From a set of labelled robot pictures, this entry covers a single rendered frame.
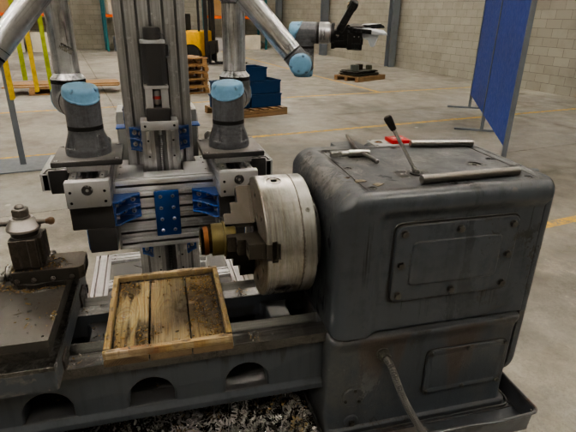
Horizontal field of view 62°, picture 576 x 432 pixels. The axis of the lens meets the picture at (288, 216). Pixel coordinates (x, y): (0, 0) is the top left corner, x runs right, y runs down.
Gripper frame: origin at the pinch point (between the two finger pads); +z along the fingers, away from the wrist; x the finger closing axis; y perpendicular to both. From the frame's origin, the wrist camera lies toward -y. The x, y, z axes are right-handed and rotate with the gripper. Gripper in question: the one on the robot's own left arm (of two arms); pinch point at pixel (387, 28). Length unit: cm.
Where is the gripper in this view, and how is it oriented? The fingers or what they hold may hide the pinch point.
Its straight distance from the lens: 188.6
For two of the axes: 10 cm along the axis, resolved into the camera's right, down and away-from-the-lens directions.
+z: 10.0, 0.5, -0.8
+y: -0.1, 8.6, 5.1
